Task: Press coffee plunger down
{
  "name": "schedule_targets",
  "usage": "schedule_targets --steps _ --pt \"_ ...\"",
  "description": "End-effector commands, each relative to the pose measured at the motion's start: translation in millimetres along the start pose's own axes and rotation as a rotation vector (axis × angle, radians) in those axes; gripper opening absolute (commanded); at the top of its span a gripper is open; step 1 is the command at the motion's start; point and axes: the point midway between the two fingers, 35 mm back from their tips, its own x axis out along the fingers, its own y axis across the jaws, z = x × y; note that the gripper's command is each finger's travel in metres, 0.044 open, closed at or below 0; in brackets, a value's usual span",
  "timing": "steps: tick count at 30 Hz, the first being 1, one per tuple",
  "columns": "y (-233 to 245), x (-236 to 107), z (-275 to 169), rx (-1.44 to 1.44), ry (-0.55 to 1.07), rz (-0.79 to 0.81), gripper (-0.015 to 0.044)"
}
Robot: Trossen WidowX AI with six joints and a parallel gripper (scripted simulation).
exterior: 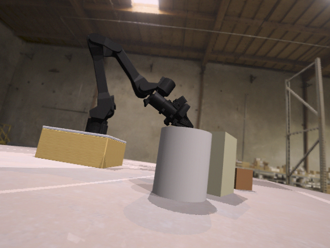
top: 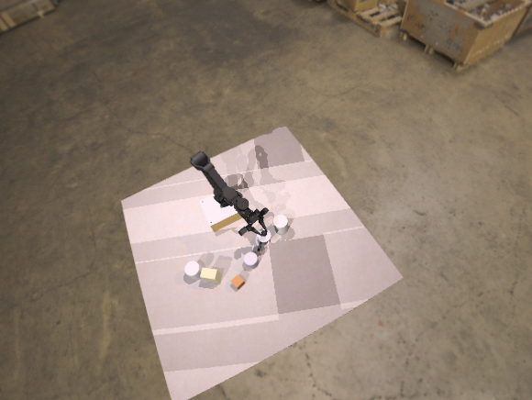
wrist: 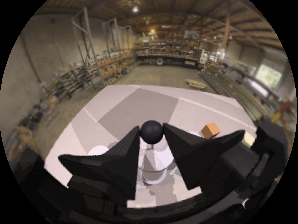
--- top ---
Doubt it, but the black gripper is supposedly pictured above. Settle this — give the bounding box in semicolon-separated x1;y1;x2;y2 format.
238;207;270;237

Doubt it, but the grey cylinder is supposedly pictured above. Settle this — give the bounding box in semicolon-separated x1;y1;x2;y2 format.
273;215;288;235
185;261;203;280

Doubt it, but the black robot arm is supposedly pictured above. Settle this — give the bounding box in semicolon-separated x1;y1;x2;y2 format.
190;151;261;224

